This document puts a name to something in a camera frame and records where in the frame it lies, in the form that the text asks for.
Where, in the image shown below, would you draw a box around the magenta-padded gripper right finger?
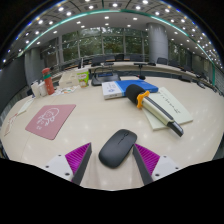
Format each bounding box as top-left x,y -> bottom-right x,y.
132,143 -> 183,186

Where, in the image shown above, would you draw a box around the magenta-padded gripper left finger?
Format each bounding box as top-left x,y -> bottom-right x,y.
44,142 -> 93,186

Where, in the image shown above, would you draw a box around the black computer mouse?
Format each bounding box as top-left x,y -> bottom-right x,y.
98,128 -> 138,169

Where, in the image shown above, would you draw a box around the pink mouse pad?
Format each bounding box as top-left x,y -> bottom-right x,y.
24,103 -> 77,141

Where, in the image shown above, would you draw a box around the handheld microphone with foam head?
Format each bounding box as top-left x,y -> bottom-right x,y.
125,83 -> 185,138

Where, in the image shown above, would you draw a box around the pale green booklet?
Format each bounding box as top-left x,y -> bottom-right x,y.
142,86 -> 194,132

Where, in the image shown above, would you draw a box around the red and white leaflet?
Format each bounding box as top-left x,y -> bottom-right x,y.
3,113 -> 20,137

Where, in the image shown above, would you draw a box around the white paper sheet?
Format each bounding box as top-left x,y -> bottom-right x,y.
16,98 -> 36,116

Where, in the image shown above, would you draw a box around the colourful sticker sheet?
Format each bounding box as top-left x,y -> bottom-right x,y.
53,85 -> 81,96

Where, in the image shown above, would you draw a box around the white plastic cup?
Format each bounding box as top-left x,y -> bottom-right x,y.
30,81 -> 41,98

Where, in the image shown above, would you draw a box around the red drink bottle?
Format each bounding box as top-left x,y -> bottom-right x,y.
41,67 -> 56,96

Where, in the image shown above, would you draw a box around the cream cardboard box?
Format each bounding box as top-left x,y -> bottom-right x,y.
58,71 -> 80,89

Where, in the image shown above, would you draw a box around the blue and white book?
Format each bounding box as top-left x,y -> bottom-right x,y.
101,79 -> 160,100

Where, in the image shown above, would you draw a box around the black gooseneck table microphone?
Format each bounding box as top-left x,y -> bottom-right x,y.
133,61 -> 147,81

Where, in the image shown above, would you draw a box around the black conference microphone console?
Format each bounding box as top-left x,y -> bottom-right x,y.
90,71 -> 121,87

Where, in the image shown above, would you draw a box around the dark office chairs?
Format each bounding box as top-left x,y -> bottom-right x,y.
89,53 -> 208,83

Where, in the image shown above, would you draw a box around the ceiling lights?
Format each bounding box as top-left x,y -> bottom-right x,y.
2,0 -> 221,64

